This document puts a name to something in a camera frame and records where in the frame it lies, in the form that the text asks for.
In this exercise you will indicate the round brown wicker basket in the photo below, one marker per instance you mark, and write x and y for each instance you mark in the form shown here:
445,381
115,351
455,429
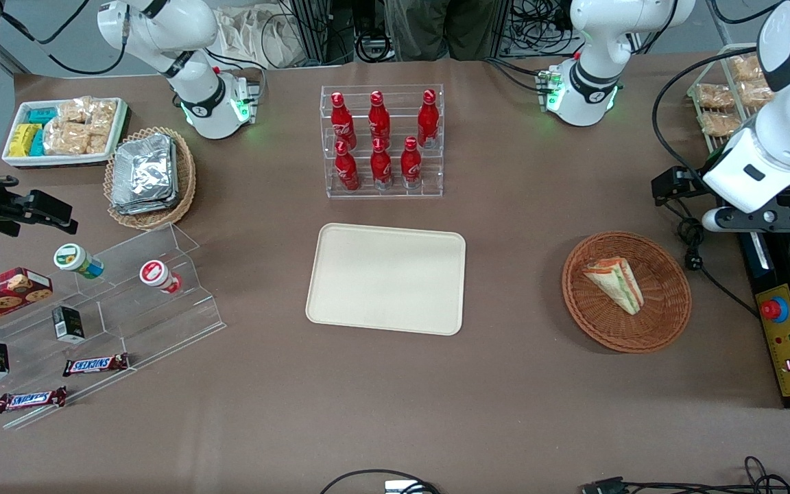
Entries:
662,315

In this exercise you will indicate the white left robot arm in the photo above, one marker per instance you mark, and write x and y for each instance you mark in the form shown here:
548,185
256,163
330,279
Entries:
594,89

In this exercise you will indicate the teal snack packet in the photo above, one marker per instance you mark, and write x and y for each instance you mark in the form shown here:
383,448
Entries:
38,143
42,116

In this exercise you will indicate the triangular sandwich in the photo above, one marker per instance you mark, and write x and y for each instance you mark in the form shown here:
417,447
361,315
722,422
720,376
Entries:
614,283

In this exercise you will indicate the clear acrylic stepped stand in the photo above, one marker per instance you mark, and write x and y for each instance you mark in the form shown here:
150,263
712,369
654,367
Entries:
162,322

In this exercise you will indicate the red lid white cup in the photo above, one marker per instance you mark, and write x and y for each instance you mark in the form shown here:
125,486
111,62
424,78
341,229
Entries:
156,274

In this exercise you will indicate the red cola bottle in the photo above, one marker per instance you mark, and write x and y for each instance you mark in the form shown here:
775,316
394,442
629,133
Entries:
347,171
379,120
427,122
381,168
411,167
343,123

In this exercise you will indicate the rice cracker pack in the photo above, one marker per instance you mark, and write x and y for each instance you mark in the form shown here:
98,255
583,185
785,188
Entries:
714,96
746,68
755,95
721,123

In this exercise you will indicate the cream rectangular tray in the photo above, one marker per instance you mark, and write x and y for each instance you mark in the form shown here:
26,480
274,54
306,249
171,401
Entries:
385,278

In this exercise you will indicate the small white device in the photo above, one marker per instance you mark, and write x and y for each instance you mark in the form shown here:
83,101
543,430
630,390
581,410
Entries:
398,487

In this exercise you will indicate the brown snickers bar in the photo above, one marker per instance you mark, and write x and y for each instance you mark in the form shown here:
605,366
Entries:
95,364
30,399

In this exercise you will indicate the oval light wicker basket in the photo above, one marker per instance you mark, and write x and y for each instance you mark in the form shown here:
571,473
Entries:
186,178

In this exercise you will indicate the yellow snack packet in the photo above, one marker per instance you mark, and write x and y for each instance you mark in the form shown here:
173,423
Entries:
23,139

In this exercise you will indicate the clear bag of rice crackers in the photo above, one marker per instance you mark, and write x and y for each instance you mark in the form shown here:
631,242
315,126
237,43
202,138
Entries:
86,111
69,138

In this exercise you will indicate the clear acrylic bottle rack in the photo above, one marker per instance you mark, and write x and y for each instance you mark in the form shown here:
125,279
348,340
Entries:
395,193

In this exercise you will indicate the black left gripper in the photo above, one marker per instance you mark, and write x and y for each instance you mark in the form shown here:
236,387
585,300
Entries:
695,180

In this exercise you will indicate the black connector plug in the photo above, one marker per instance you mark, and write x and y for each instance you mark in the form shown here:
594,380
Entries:
604,486

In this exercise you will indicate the stack of silver foil packets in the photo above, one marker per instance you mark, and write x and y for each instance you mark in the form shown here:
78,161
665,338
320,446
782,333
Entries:
145,171

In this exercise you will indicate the black control box yellow panel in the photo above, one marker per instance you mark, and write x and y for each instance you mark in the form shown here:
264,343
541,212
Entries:
789,350

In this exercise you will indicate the person in dark trousers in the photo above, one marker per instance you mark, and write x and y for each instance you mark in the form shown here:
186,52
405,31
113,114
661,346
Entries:
436,27

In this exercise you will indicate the green lid white cup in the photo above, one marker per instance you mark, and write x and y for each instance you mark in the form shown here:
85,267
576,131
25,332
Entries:
76,259

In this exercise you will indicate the white rectangular snack tray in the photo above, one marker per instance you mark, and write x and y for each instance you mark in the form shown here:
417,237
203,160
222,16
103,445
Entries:
59,159

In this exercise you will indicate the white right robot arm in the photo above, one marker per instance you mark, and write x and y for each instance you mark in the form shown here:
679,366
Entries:
203,96

